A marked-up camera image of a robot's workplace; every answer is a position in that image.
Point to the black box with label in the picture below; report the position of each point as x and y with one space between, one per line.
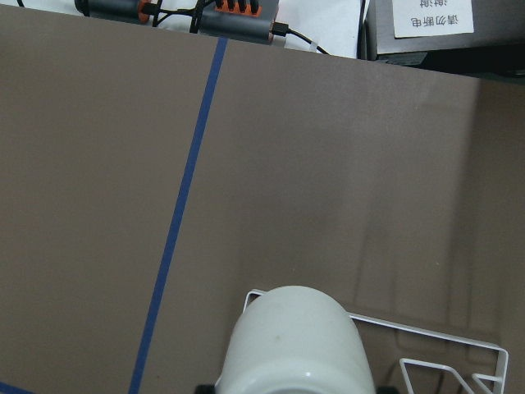
460 37

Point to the grey orange usb hub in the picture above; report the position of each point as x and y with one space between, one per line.
253 21

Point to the white wire cup rack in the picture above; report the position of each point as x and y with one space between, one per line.
408 331

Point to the pale green plastic cup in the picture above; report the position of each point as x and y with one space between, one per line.
295 339

